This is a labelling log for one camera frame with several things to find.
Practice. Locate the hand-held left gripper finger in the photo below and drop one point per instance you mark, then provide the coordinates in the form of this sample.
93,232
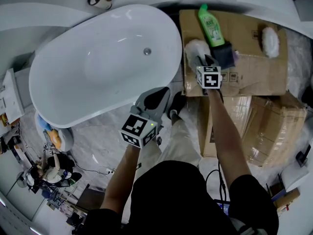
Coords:
149,97
164,99

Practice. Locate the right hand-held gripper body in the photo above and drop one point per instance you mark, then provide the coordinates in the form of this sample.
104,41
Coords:
209,78

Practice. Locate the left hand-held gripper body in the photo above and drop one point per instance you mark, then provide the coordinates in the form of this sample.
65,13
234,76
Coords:
137,130

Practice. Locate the white fluffy cleaning tool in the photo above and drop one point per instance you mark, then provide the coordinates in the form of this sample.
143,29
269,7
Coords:
194,48

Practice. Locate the white bathtub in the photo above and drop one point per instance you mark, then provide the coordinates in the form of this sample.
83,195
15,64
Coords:
97,65

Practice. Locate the person's right forearm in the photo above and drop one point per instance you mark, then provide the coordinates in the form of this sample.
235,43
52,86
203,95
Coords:
228,141

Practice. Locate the person's left forearm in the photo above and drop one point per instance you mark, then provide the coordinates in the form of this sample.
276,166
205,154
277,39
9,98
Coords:
122,172

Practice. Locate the person's black shoe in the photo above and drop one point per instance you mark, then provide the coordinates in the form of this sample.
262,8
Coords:
176,103

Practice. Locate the dark blue cloth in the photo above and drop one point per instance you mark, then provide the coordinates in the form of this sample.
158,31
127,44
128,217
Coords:
223,55

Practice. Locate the small purple item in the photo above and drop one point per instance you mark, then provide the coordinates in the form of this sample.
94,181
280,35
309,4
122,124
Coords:
236,55

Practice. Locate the green detergent bottle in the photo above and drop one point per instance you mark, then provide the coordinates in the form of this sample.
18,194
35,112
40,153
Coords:
212,28

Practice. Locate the person's beige trouser leg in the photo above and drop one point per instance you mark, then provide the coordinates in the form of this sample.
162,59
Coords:
181,141

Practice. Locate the flat brown cardboard box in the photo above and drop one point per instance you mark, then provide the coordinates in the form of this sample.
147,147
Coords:
256,70

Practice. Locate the white power strip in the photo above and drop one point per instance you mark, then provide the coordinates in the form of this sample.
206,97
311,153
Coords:
107,171

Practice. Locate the tall brown cardboard box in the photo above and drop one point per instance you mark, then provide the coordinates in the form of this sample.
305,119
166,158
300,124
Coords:
207,131

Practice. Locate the white stool with cloths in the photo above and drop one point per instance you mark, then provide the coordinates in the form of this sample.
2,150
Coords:
60,136

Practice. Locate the person's black shirt torso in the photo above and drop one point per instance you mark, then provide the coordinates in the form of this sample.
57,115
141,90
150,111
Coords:
176,199

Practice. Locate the wrapped brown cardboard box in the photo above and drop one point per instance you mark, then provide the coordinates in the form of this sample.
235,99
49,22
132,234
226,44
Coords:
274,131

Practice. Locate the blue screen tablet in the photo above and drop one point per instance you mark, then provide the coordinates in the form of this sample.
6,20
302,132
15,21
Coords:
223,207

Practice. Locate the small black stand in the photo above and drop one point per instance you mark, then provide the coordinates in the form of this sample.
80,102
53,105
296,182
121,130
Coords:
303,155

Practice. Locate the white cabinet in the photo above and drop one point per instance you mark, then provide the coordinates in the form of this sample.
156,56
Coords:
11,99

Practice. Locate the small brown carton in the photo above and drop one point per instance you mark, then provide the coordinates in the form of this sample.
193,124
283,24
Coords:
287,198

